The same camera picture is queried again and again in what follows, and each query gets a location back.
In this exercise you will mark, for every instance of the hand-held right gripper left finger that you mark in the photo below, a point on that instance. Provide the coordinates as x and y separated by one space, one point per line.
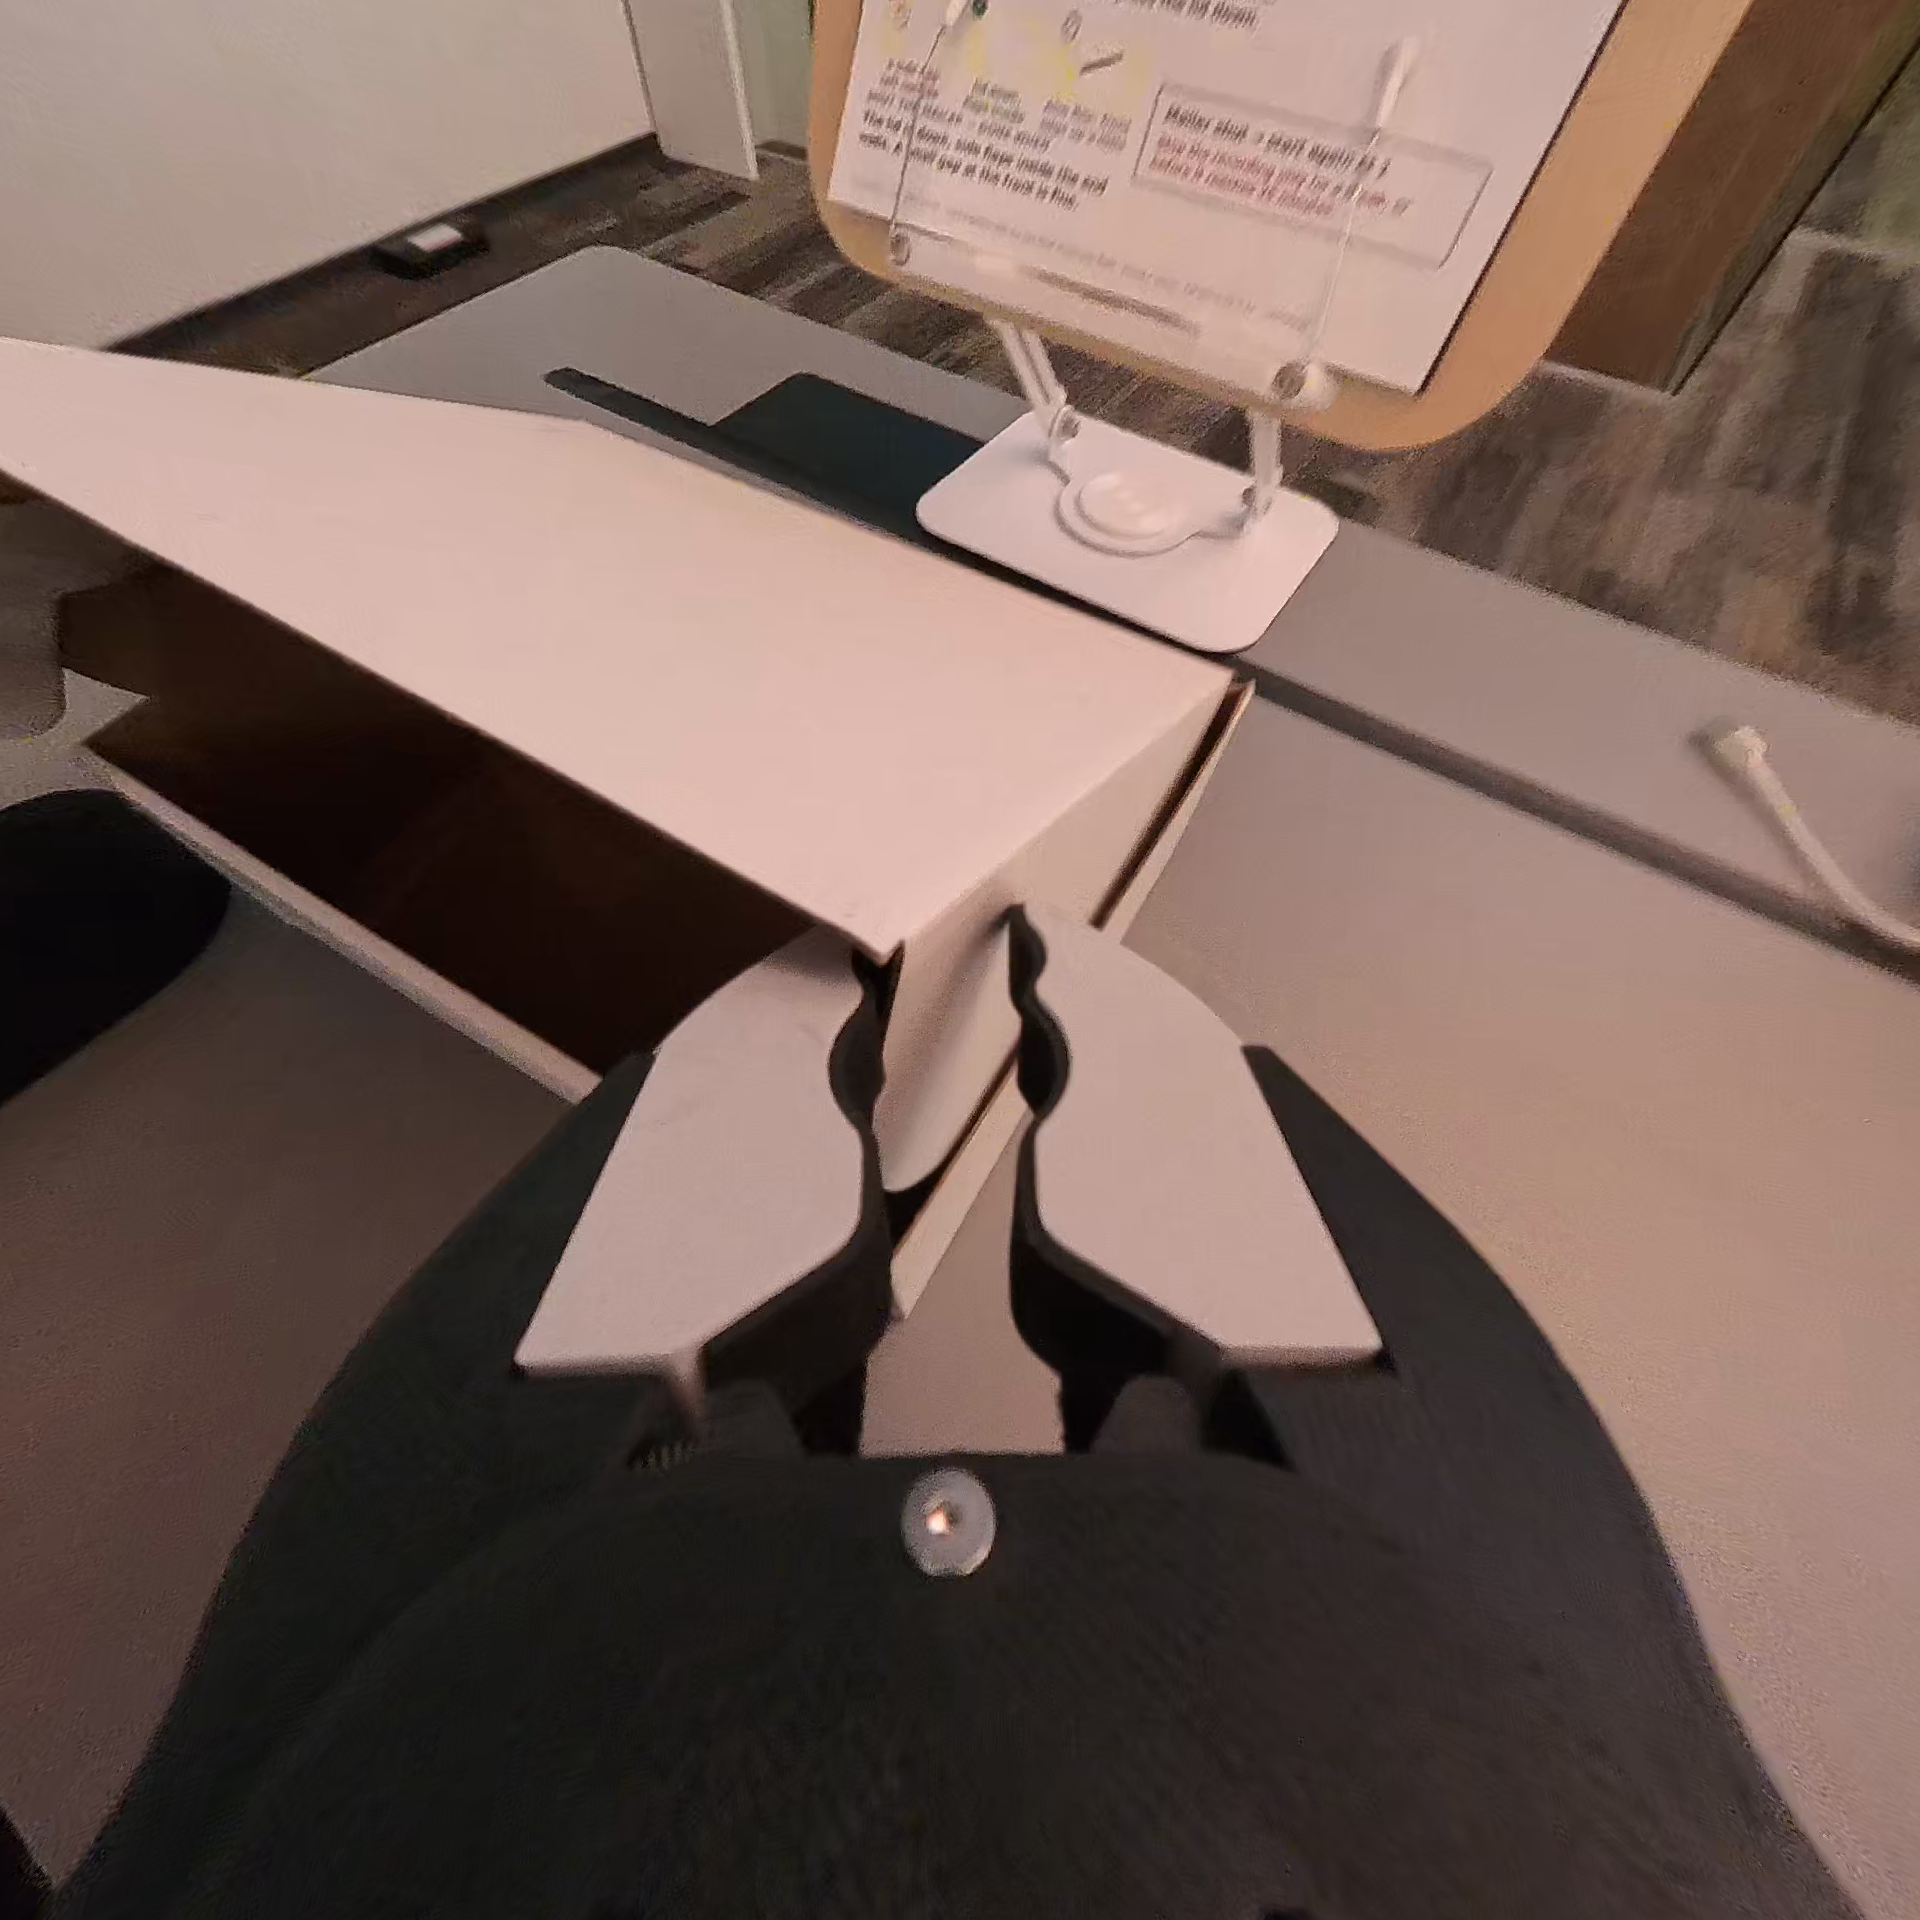
704 1170

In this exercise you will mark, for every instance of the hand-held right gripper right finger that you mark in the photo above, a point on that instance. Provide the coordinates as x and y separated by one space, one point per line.
1200 1170

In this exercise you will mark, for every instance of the white cardboard mailer box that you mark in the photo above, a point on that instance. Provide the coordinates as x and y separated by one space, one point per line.
600 630

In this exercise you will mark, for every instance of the white monitor stand base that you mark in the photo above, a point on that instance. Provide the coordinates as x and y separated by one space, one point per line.
1020 532

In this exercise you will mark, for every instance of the small black device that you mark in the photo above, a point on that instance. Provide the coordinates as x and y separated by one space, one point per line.
429 248

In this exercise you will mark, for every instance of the printed instruction sheet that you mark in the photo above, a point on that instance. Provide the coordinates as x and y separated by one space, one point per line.
1276 89

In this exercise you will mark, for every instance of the wooden post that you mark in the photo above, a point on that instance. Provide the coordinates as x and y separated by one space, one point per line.
1725 225

